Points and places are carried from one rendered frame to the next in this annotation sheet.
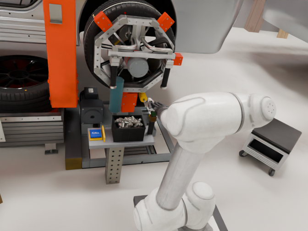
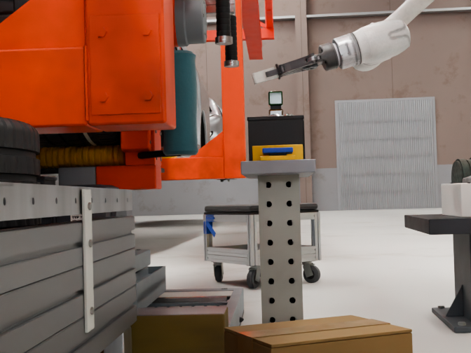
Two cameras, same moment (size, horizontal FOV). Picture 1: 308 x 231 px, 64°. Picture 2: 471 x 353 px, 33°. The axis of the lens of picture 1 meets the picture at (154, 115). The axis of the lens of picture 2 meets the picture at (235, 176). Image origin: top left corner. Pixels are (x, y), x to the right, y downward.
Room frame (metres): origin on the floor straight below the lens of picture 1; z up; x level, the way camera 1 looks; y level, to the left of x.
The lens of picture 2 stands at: (0.49, 2.04, 0.36)
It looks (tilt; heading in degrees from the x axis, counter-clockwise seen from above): 2 degrees up; 295
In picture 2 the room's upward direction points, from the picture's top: 2 degrees counter-clockwise
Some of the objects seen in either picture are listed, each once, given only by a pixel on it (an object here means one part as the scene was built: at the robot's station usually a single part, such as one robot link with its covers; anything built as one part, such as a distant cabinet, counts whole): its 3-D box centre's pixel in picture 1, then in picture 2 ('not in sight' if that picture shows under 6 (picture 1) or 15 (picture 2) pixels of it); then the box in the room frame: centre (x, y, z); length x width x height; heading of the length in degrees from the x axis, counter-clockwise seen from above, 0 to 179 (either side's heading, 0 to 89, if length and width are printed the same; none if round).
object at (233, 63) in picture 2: (165, 77); (230, 40); (1.47, -0.02, 0.83); 0.04 x 0.04 x 0.16
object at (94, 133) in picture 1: (95, 134); (277, 153); (1.18, 0.34, 0.47); 0.07 x 0.07 x 0.02; 22
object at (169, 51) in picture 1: (156, 40); not in sight; (1.54, 0.09, 1.03); 0.19 x 0.18 x 0.11; 22
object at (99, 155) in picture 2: not in sight; (80, 156); (1.77, 0.29, 0.49); 0.29 x 0.06 x 0.06; 22
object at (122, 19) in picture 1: (133, 57); not in sight; (1.62, 0.22, 0.85); 0.54 x 0.07 x 0.54; 112
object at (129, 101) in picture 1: (127, 97); (129, 157); (1.65, 0.24, 0.48); 0.16 x 0.12 x 0.17; 22
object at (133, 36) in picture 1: (125, 37); not in sight; (1.47, 0.27, 1.03); 0.19 x 0.18 x 0.11; 22
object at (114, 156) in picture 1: (114, 159); (280, 260); (1.23, 0.21, 0.21); 0.10 x 0.10 x 0.42; 22
